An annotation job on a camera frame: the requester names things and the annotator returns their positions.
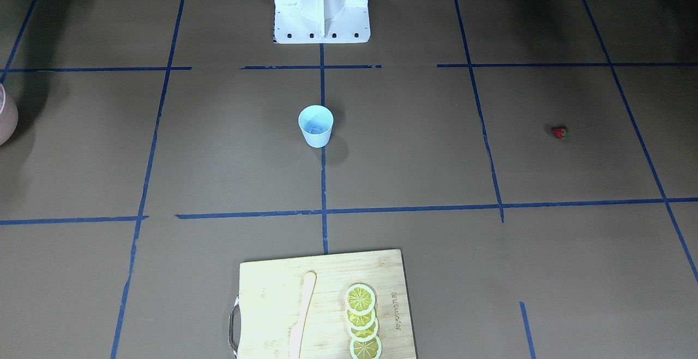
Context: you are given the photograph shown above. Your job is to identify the red strawberry on table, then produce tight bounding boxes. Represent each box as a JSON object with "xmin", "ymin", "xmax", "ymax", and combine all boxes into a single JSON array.
[{"xmin": 550, "ymin": 125, "xmax": 569, "ymax": 140}]

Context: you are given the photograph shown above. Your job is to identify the yellow plastic knife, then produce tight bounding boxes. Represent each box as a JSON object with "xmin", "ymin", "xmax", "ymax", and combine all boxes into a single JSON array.
[{"xmin": 287, "ymin": 271, "xmax": 317, "ymax": 358}]

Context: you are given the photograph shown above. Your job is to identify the lemon slice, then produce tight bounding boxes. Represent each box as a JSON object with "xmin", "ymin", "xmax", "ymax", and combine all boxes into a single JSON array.
[
  {"xmin": 346, "ymin": 309, "xmax": 376, "ymax": 330},
  {"xmin": 349, "ymin": 336, "xmax": 382, "ymax": 359},
  {"xmin": 347, "ymin": 320, "xmax": 380, "ymax": 342},
  {"xmin": 344, "ymin": 283, "xmax": 376, "ymax": 316}
]

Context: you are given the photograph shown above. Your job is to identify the light blue plastic cup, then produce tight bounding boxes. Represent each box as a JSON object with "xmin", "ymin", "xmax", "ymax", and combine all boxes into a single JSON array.
[{"xmin": 298, "ymin": 105, "xmax": 334, "ymax": 148}]

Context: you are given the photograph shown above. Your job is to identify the pink bowl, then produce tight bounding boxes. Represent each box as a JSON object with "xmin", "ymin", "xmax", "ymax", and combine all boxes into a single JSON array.
[{"xmin": 0, "ymin": 83, "xmax": 19, "ymax": 145}]

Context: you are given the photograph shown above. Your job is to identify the wooden cutting board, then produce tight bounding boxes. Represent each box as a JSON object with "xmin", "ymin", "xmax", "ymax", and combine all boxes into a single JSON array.
[{"xmin": 228, "ymin": 249, "xmax": 417, "ymax": 358}]

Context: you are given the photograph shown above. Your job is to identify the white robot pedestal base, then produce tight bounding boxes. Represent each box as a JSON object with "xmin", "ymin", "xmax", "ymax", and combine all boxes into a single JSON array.
[{"xmin": 273, "ymin": 0, "xmax": 371, "ymax": 44}]

